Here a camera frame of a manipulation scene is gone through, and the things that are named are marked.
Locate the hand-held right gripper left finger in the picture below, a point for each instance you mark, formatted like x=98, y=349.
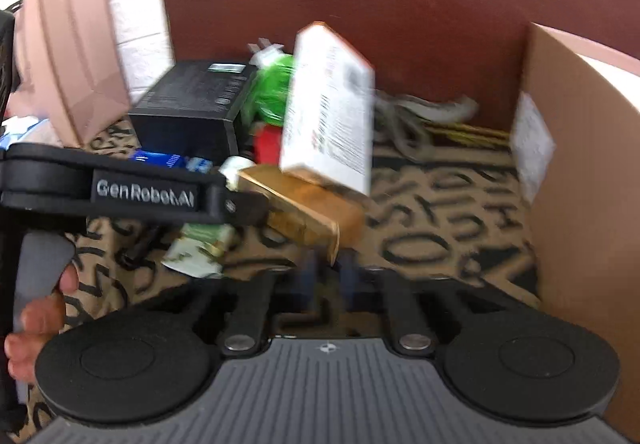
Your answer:
x=250, y=309

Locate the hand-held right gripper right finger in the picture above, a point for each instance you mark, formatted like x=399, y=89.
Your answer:
x=405, y=314

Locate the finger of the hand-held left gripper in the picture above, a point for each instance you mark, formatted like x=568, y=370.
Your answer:
x=247, y=210

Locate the gold brown box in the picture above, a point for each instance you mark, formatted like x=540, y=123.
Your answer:
x=300, y=211

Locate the black product box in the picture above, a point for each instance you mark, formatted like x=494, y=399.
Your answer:
x=190, y=109

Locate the white printed carton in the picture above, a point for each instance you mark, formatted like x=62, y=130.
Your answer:
x=330, y=114

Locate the cardboard box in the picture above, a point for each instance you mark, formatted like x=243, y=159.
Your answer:
x=585, y=164

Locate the person's left hand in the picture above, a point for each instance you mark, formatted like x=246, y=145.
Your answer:
x=42, y=316

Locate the white round container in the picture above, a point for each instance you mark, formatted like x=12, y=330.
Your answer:
x=235, y=169

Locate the white plastic bag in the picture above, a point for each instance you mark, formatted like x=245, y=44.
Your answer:
x=30, y=132

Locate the green white packet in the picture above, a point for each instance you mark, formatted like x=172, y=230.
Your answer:
x=200, y=249

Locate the red small item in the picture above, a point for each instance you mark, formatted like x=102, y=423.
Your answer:
x=267, y=144

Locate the letter printed blanket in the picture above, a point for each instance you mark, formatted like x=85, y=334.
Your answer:
x=450, y=224

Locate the blue white packet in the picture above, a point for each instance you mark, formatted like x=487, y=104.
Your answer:
x=160, y=159

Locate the green plastic bag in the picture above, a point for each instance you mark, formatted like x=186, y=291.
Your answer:
x=272, y=89

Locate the yellow pencils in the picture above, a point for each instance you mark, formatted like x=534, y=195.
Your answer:
x=470, y=132

